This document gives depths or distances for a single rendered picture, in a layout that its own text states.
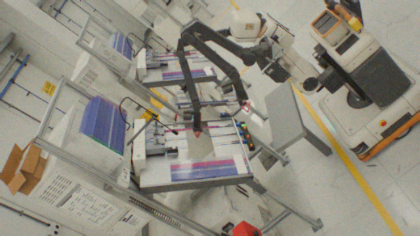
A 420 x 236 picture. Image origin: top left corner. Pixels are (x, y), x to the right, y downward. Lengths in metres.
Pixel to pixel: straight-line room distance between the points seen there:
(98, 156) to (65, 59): 3.43
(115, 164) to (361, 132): 1.62
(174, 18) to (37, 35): 2.54
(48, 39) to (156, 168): 3.47
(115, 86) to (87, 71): 0.28
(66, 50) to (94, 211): 3.45
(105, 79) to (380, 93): 2.32
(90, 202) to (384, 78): 1.96
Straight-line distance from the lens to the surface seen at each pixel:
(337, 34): 2.44
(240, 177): 2.39
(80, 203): 2.46
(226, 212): 2.61
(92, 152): 2.34
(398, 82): 2.61
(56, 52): 5.64
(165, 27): 7.11
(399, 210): 2.63
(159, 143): 2.60
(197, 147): 4.01
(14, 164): 2.62
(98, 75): 3.57
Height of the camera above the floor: 2.18
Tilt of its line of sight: 27 degrees down
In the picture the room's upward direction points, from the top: 54 degrees counter-clockwise
